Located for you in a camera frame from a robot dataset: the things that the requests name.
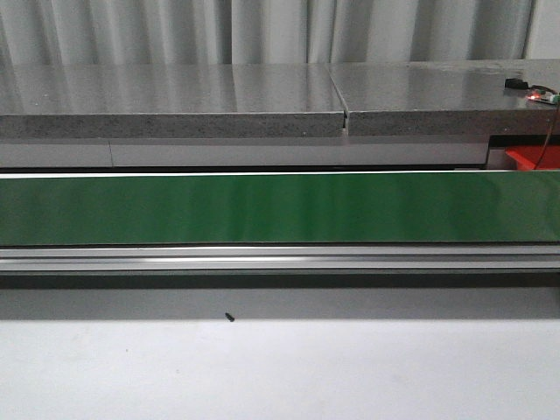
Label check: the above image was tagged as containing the right grey stone slab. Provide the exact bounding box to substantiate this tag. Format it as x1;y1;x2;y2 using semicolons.
329;59;559;136

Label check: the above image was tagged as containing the grey stone slab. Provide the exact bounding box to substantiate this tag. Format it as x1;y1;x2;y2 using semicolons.
329;59;559;136
1;64;346;138

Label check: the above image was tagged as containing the green conveyor belt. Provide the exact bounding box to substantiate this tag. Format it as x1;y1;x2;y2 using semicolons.
1;171;559;247

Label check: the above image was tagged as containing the red plastic bin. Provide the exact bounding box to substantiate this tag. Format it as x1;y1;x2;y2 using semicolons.
506;145;560;171

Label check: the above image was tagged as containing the small black device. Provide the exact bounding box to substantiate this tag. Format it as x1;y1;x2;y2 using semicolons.
504;78;529;90

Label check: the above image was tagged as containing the left grey stone slab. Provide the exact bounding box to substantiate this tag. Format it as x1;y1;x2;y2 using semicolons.
1;64;346;138

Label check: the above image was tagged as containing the circuit board with red light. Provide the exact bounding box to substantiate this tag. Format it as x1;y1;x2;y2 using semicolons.
527;87;559;106

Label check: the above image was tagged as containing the grey pleated curtain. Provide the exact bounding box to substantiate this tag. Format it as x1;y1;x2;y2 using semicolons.
1;1;535;65

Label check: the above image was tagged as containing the aluminium conveyor frame rail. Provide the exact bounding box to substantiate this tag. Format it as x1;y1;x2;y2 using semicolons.
1;243;559;273

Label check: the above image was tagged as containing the thin red wire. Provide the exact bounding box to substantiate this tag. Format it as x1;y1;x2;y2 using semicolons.
534;102;560;170

